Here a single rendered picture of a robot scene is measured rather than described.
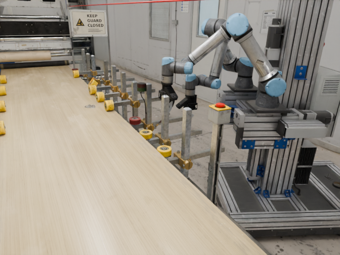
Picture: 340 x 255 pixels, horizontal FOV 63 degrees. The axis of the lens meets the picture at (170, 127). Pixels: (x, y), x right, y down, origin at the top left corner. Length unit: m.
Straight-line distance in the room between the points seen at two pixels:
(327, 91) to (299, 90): 0.18
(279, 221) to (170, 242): 1.41
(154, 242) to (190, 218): 0.17
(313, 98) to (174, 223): 1.50
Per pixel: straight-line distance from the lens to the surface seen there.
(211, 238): 1.00
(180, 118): 2.09
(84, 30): 4.01
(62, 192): 1.24
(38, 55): 3.99
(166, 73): 1.73
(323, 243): 2.55
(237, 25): 1.64
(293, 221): 2.31
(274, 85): 1.71
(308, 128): 1.92
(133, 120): 1.91
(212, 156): 1.29
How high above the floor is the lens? 1.59
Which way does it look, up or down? 22 degrees down
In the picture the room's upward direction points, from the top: 1 degrees clockwise
